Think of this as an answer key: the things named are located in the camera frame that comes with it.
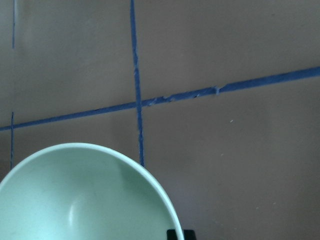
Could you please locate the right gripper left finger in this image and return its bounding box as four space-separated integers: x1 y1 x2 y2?
166 229 178 240

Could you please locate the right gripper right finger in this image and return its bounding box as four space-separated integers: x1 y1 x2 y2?
183 229 197 240

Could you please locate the green bowl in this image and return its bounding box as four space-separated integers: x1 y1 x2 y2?
0 143 184 240

